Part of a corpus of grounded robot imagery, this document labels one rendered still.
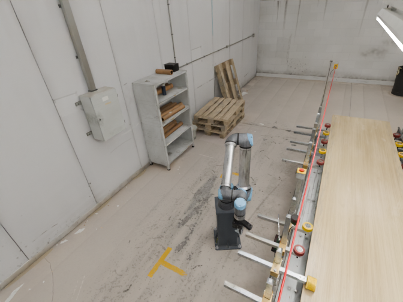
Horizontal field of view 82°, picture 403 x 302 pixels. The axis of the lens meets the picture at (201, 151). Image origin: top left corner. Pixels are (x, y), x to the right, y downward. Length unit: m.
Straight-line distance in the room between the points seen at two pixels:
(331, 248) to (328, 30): 7.63
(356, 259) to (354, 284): 0.20
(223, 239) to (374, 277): 1.50
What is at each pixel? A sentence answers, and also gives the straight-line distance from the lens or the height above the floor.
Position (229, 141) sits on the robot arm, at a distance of 2.17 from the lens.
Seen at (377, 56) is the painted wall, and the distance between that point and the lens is 9.13.
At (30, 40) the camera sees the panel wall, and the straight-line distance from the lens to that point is 3.05.
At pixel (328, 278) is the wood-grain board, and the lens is 1.96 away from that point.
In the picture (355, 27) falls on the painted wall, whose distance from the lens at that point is 8.97.
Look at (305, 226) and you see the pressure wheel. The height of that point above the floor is 0.91.
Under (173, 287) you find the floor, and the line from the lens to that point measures 2.85.
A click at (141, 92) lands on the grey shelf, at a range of 3.77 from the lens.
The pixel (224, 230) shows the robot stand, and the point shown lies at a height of 0.30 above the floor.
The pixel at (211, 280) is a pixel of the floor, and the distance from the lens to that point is 2.84.
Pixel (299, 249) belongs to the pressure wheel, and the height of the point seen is 0.91.
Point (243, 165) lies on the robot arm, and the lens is 2.30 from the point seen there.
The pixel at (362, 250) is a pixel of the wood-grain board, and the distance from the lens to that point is 2.19.
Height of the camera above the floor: 2.50
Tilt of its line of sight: 32 degrees down
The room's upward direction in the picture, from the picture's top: 4 degrees counter-clockwise
